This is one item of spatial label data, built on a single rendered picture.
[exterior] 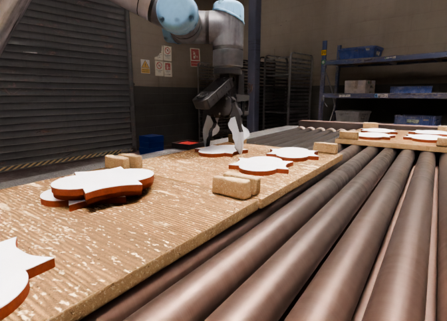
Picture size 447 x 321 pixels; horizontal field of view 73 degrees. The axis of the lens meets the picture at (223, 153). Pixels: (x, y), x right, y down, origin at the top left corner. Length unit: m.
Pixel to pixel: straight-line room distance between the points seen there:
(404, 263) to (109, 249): 0.28
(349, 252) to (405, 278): 0.06
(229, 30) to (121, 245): 0.56
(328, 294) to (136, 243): 0.18
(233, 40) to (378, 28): 5.06
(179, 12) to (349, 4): 5.45
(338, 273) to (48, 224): 0.31
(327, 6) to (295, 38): 0.77
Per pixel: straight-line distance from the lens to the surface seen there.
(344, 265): 0.33
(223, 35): 0.76
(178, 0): 0.63
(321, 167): 0.66
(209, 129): 0.78
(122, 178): 0.45
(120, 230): 0.36
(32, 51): 5.42
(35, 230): 0.39
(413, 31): 5.61
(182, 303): 0.27
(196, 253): 0.34
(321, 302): 0.28
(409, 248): 0.39
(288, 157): 0.68
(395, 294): 0.31
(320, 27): 6.10
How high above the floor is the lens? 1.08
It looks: 11 degrees down
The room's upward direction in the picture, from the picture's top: straight up
